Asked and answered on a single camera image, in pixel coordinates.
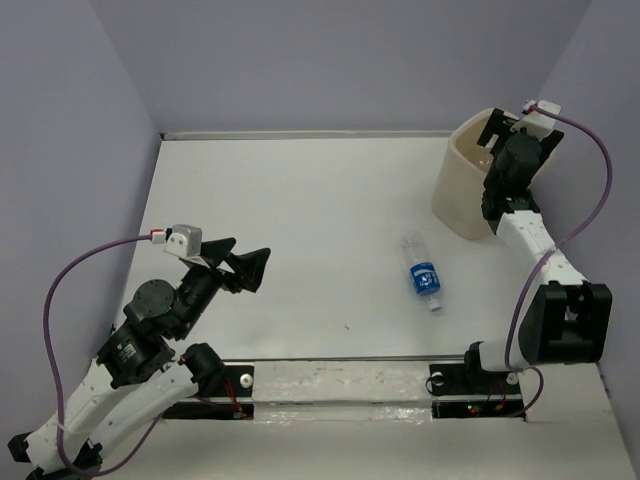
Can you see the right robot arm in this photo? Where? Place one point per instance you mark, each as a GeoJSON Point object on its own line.
{"type": "Point", "coordinates": [560, 317]}

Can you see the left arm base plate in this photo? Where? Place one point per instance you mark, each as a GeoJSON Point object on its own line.
{"type": "Point", "coordinates": [231, 400]}

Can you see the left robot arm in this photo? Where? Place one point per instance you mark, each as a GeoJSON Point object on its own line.
{"type": "Point", "coordinates": [136, 376]}

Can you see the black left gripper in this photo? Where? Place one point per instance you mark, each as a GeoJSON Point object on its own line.
{"type": "Point", "coordinates": [250, 266]}

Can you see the blue label bottle row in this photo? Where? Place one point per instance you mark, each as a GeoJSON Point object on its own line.
{"type": "Point", "coordinates": [422, 273]}

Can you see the beige plastic bin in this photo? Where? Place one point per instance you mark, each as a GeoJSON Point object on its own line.
{"type": "Point", "coordinates": [457, 196]}

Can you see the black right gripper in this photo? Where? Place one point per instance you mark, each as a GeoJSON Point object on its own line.
{"type": "Point", "coordinates": [496, 126]}

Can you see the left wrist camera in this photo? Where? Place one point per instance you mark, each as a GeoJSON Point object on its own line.
{"type": "Point", "coordinates": [184, 241]}

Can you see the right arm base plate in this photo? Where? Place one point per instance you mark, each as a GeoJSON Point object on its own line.
{"type": "Point", "coordinates": [458, 394]}

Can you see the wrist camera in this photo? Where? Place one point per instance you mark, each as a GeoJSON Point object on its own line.
{"type": "Point", "coordinates": [536, 124]}
{"type": "Point", "coordinates": [184, 241]}

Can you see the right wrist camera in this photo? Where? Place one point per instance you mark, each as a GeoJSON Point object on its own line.
{"type": "Point", "coordinates": [536, 124]}

